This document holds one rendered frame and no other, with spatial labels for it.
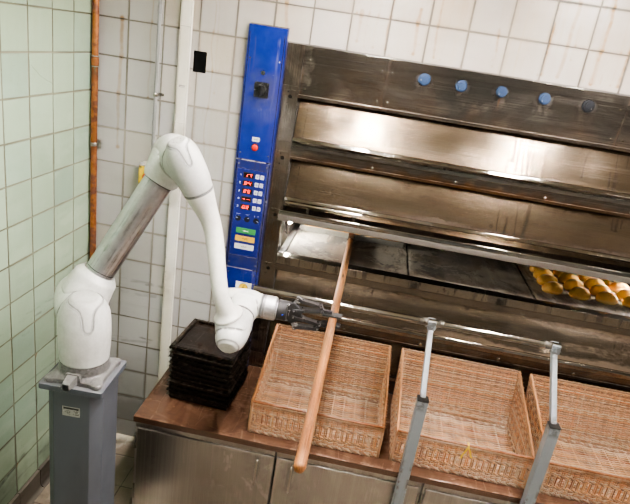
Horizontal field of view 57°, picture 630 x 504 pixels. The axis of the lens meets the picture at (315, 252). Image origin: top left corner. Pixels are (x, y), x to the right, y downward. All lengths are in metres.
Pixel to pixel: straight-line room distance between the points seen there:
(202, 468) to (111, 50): 1.81
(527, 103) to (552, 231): 0.55
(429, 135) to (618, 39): 0.78
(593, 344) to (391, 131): 1.32
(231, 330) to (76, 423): 0.58
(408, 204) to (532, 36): 0.81
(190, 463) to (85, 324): 0.95
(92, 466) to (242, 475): 0.69
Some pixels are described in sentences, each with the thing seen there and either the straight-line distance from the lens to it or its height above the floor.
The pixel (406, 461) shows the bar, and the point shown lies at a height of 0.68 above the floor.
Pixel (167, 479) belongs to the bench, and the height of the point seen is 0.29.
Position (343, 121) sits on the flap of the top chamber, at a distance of 2.50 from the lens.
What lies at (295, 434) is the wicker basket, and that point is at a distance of 2.53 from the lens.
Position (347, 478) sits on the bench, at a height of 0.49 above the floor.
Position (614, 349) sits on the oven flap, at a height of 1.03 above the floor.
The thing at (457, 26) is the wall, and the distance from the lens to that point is 2.48.
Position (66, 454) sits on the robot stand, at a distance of 2.19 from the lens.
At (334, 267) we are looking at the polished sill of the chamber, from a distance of 2.65.
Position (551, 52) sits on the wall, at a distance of 2.54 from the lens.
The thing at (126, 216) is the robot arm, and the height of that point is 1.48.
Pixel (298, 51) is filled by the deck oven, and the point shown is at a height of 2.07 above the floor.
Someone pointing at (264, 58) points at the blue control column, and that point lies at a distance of 2.49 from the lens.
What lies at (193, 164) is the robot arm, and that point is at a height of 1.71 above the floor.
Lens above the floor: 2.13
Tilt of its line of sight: 20 degrees down
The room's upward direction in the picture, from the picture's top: 9 degrees clockwise
